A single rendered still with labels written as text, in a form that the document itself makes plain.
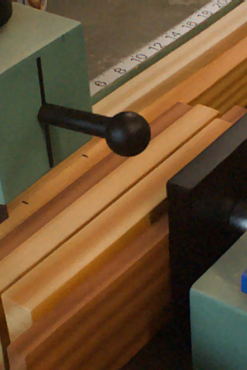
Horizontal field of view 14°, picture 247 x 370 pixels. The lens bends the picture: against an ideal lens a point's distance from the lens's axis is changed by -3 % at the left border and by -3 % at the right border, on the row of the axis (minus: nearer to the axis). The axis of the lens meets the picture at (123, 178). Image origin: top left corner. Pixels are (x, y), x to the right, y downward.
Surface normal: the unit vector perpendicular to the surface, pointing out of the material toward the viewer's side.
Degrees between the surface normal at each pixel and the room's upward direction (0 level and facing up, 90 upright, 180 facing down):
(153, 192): 0
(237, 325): 90
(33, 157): 90
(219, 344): 90
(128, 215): 0
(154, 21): 0
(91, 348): 90
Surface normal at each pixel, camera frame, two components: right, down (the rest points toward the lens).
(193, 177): -0.08, -0.81
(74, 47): 0.78, 0.31
